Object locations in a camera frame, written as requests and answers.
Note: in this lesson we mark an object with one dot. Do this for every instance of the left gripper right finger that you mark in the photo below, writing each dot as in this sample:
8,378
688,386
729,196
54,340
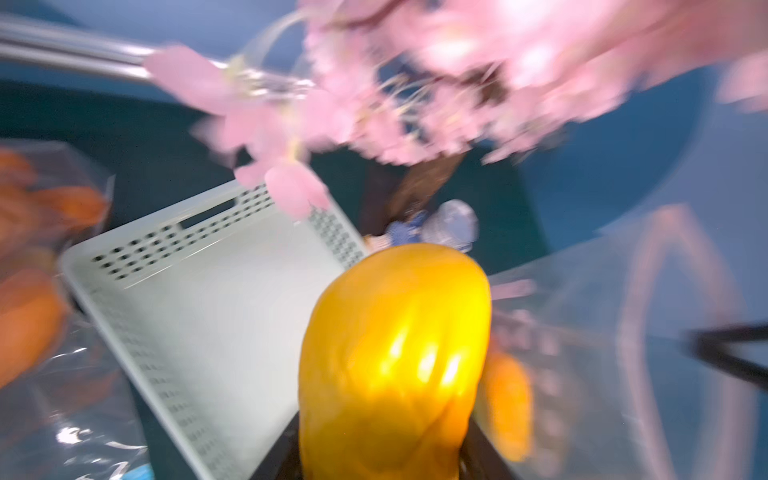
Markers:
479,460

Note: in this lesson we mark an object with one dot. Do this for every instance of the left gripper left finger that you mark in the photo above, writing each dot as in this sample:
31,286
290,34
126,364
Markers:
282,461

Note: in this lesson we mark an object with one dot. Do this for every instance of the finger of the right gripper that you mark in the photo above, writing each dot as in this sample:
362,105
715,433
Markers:
714,347

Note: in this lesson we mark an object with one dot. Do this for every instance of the clear pink-dotted zip bag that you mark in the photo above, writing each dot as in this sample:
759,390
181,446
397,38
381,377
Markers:
602,330

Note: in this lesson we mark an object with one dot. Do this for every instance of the orange yellow mango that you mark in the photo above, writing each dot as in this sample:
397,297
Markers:
390,365

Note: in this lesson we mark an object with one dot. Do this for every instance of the white perforated plastic basket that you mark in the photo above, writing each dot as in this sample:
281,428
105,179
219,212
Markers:
205,304

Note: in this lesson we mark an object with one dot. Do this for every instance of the clear blue-zip bag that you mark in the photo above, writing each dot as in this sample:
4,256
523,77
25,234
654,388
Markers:
66,407

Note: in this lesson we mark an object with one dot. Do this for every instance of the blue white work glove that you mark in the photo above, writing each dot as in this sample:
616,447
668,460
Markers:
398,233

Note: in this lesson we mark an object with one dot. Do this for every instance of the pink cherry blossom tree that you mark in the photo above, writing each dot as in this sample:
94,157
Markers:
410,82

